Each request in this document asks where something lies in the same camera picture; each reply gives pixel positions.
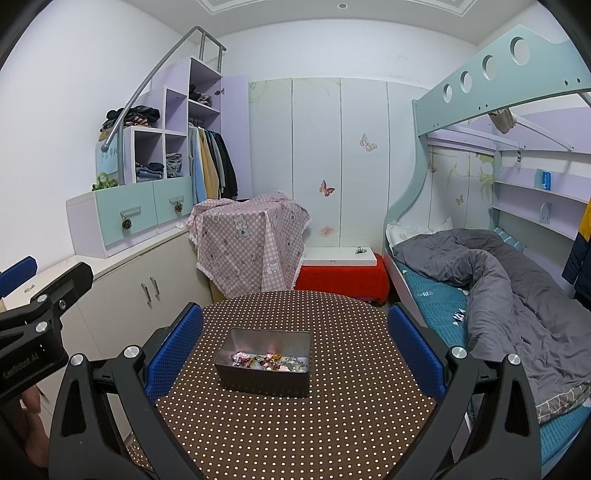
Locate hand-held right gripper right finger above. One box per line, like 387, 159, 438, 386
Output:
387, 302, 542, 480

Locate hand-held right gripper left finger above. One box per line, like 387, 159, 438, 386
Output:
48, 302, 205, 480

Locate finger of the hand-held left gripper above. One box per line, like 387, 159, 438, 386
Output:
0, 262, 94, 346
0, 256, 38, 298

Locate grey metal tin box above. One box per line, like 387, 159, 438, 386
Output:
213, 328, 311, 398

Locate pile of jewelry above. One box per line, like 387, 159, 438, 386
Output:
231, 351, 309, 374

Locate person's left hand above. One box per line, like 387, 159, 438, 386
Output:
18, 387, 51, 468

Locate teal bed sheet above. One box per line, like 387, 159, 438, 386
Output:
399, 268, 591, 467

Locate red storage bench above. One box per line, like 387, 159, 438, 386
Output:
294, 247, 389, 305

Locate wide teal drawer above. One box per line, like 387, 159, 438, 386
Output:
93, 181, 158, 247

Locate grey duvet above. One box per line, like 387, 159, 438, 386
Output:
392, 228, 591, 409

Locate white pillow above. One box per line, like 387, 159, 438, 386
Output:
387, 217, 455, 252

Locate light blue paper sign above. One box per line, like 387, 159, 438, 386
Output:
95, 141, 122, 175

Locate pink checked bear cloth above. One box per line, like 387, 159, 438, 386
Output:
187, 193, 311, 298

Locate narrow teal drawer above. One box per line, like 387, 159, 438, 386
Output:
152, 176, 195, 225

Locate folded blue jeans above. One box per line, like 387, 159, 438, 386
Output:
135, 161, 165, 182

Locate teal striped pillow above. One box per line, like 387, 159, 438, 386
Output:
492, 226, 527, 252

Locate brown polka-dot tablecloth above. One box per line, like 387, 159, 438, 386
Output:
127, 291, 438, 480

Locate pile of dark clothes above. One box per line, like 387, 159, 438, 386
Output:
100, 106, 161, 130

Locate dark blue yellow jacket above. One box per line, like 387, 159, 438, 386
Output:
561, 217, 591, 301

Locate row of hanging clothes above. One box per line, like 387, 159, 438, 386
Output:
188, 126, 239, 204

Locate grey metal handrail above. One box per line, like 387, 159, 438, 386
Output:
102, 26, 227, 185

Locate lilac stair cabinet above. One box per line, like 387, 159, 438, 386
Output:
66, 58, 252, 259

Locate white wardrobe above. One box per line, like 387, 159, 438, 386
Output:
248, 78, 430, 254

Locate lilac wall shelf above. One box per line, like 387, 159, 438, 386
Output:
492, 178, 591, 206

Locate teal bunk bed frame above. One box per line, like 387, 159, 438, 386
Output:
383, 24, 591, 476

